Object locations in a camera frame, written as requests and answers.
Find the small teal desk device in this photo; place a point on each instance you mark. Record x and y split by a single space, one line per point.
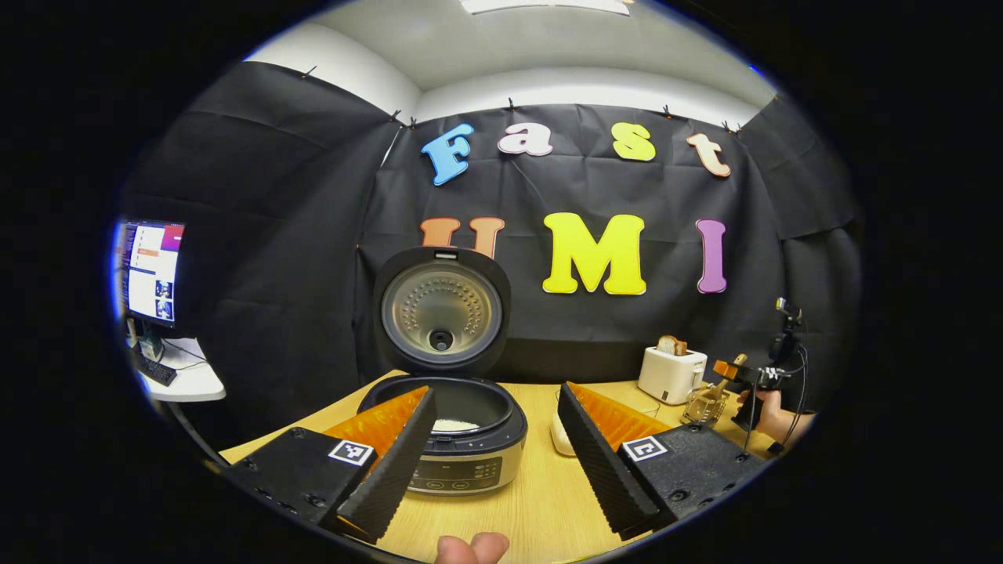
150 347

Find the black keyboard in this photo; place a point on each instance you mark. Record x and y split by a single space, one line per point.
155 370

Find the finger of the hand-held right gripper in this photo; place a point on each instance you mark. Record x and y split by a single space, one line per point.
726 370

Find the black backdrop cloth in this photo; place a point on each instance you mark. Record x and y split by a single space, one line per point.
313 235

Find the ceiling light panel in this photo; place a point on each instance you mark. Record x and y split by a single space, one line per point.
544 5

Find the white toaster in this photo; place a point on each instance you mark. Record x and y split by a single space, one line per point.
670 376

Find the computer monitor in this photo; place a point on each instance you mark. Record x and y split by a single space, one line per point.
153 274

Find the white side table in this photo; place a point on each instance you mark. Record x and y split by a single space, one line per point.
196 384

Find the toast bread slice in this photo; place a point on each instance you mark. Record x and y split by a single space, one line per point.
666 345
682 348

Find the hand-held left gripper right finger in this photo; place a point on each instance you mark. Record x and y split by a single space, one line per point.
603 470

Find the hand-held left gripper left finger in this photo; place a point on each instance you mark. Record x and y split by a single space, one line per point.
396 470

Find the white rice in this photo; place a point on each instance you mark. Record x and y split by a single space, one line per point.
454 425

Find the black silver rice cooker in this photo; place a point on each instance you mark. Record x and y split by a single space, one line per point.
470 462

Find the wooden spoon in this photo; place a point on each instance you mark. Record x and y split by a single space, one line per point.
725 380

